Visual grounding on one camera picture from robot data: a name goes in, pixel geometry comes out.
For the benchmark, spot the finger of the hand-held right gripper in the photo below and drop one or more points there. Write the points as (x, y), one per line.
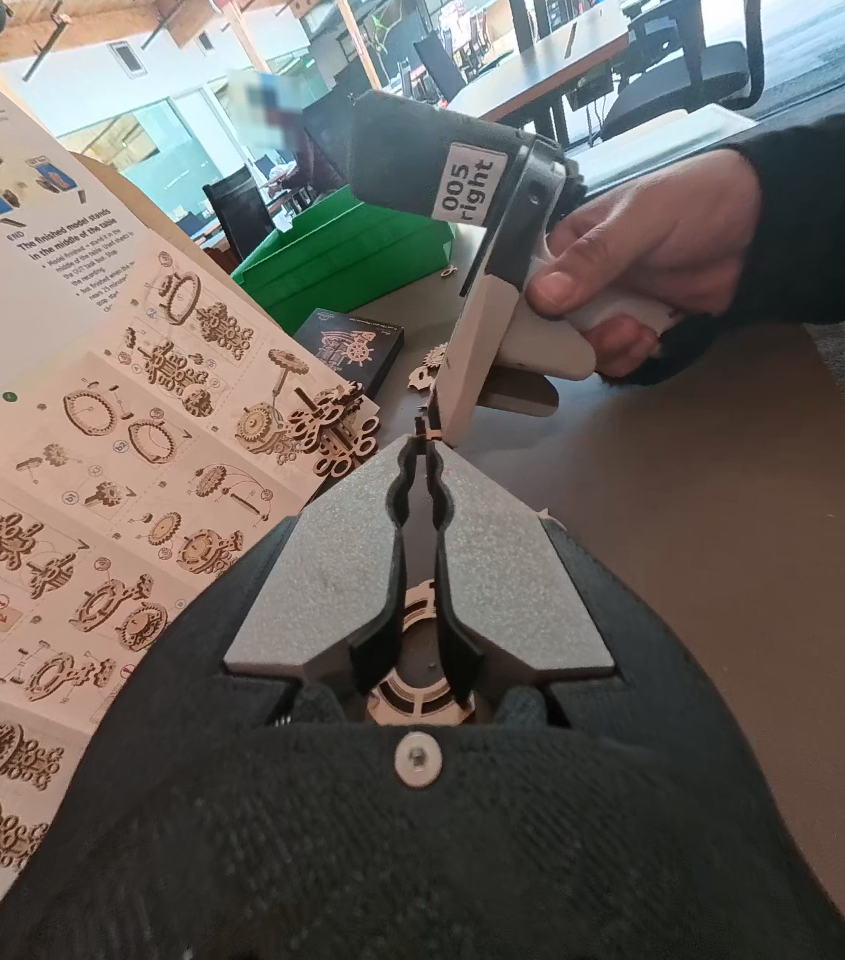
(475, 352)
(524, 394)

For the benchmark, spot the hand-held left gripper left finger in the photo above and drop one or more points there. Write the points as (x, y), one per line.
(317, 585)

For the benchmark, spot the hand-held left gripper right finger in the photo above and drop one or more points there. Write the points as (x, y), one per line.
(527, 585)

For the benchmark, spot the wooden arm piece with holes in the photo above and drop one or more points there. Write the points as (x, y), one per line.
(419, 377)

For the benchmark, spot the round slotted wooden plate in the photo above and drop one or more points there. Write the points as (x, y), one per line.
(416, 607)

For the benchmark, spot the person's right forearm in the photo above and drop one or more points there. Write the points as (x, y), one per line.
(827, 210)

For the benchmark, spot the black model box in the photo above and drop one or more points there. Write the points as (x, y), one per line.
(347, 345)

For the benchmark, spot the person's right hand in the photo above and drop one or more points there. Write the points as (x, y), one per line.
(655, 225)

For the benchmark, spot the medium wooden gear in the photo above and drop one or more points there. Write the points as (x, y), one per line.
(435, 355)

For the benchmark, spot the green plastic bin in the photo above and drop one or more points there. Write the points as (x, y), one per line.
(317, 210)
(332, 270)

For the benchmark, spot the long brown table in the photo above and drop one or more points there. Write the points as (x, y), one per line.
(542, 67)

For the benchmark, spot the wooden looped disc spindle assembly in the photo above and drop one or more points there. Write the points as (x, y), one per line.
(332, 435)

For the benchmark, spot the black high-back office chair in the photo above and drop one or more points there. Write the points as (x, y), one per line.
(239, 210)

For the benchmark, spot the brown-topped desk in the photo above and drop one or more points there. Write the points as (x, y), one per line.
(655, 139)

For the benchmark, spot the folded assembly instruction sheet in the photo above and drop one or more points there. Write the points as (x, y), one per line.
(92, 487)

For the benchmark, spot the black padded office chair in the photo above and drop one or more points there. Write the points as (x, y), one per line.
(685, 82)

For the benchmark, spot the printed text sheet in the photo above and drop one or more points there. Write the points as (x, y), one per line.
(2, 262)

